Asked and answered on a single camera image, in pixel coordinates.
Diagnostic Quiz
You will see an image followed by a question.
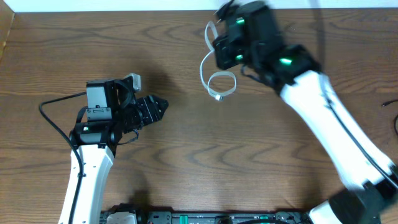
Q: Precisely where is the right camera black cable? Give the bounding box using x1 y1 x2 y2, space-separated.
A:
310 0 398 190

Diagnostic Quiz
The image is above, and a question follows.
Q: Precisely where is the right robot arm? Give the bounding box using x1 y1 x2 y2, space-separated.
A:
210 1 397 223

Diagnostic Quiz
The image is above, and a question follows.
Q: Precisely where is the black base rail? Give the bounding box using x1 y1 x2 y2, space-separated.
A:
99 203 311 224

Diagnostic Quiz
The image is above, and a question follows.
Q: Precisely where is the camera black cable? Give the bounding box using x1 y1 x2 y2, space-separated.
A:
310 0 398 190
39 91 88 224

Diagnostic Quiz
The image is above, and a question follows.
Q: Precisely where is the left camera black cable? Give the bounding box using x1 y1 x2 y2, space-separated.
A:
39 91 88 224

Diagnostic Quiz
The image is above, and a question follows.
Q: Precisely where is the white USB cable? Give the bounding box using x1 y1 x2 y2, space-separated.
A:
199 21 238 102

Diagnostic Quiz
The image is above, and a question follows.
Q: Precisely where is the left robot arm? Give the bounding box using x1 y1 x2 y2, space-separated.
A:
59 75 169 223

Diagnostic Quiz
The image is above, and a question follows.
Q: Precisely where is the black USB cable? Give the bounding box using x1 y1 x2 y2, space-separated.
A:
381 98 398 136

